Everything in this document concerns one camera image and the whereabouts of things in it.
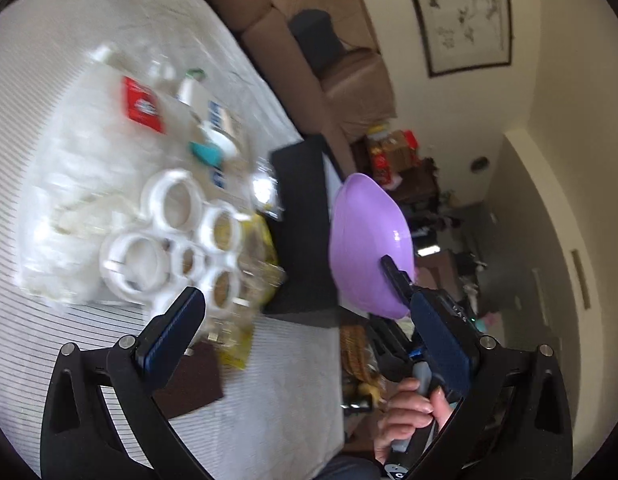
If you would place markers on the dark brown square pad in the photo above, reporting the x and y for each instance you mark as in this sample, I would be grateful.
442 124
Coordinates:
195 383

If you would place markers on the yellow snack packet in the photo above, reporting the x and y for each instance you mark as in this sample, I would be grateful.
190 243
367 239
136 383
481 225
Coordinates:
259 278

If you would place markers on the white blue text box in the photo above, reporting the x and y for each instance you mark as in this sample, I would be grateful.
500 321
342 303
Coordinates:
216 124

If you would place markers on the red packet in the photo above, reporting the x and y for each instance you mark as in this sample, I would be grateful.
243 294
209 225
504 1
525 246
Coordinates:
141 105

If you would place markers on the clear plastic bag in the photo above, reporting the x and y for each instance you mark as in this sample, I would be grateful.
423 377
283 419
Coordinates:
84 183

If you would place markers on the purple plastic plate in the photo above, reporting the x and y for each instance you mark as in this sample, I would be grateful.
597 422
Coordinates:
367 225

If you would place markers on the teal small object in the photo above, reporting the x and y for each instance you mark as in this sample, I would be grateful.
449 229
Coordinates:
208 154

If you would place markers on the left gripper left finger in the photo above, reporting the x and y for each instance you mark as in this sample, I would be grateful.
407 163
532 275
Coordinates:
79 439

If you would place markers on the person right hand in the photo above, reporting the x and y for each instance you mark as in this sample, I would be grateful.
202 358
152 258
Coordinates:
406 412

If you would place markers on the white tape roll set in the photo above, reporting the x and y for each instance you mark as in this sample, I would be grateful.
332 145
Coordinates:
182 240

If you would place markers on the black white storage box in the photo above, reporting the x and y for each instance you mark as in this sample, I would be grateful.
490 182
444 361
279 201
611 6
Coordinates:
308 295

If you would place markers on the brown sofa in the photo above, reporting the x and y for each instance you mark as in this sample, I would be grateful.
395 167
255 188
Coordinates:
343 103

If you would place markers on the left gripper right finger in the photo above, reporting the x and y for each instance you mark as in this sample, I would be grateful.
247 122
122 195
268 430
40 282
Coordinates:
512 420

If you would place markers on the framed ink painting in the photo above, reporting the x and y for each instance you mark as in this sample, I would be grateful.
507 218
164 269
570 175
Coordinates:
463 35

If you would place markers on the dark grey cushion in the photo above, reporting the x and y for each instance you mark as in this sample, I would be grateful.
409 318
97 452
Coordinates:
314 32

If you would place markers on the striped table cloth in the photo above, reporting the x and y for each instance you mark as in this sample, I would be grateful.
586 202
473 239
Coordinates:
280 417

